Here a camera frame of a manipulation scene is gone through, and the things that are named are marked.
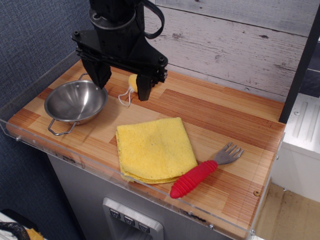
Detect black yellow object bottom left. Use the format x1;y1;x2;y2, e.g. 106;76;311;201
0;209;46;240

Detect red handled metal fork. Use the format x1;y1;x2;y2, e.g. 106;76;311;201
169;142;244;199

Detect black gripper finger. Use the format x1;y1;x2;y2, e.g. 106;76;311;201
136;74;159;101
80;55;112;89

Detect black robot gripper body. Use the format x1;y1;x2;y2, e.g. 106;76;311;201
71;0;168;82

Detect grey toy dispenser panel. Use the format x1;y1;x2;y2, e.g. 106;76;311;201
102;197;164;240

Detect folded yellow cloth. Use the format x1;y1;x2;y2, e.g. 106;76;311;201
116;117;198;184

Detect clear acrylic table guard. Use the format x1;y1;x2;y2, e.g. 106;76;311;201
0;34;286;238

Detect yellow plush toy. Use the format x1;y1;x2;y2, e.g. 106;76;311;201
118;74;138;107

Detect white ridged side unit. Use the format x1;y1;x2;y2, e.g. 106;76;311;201
271;93;320;202

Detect black right frame post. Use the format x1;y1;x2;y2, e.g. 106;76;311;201
278;6;320;124

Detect stainless steel two-handled bowl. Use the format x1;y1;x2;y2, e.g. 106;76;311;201
44;73;108;136

